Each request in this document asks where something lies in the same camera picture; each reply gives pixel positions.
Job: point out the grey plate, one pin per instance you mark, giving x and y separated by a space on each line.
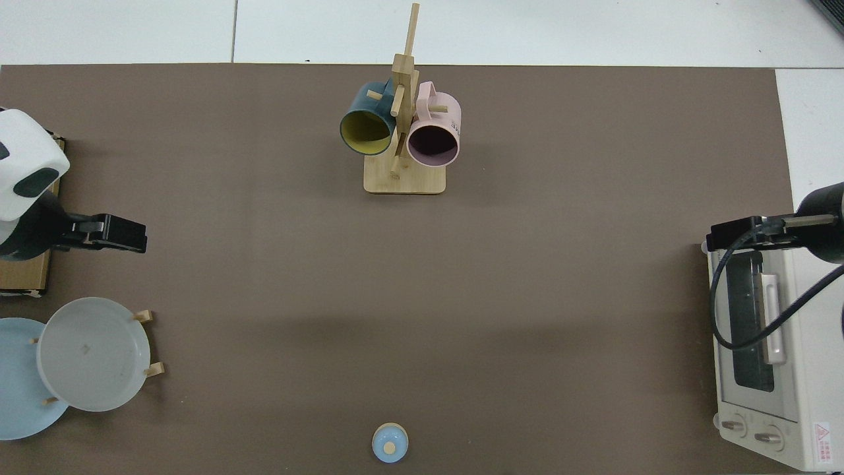
92 356

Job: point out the pale toaster oven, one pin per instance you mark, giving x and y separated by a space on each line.
801 369

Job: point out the wooden plate rack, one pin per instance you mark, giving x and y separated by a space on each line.
155 369

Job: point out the light blue plate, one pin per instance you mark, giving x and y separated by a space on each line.
20 396

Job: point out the dark device edge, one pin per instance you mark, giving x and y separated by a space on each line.
834 10

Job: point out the dark teal mug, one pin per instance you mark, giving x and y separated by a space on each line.
359 102

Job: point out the brown table cloth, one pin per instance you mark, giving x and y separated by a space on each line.
461 297

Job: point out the wooden cup stand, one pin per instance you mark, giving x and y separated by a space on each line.
405 181

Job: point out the pink mug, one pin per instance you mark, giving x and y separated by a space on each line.
448 109

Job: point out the small blue round thing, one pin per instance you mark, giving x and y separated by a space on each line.
382 439

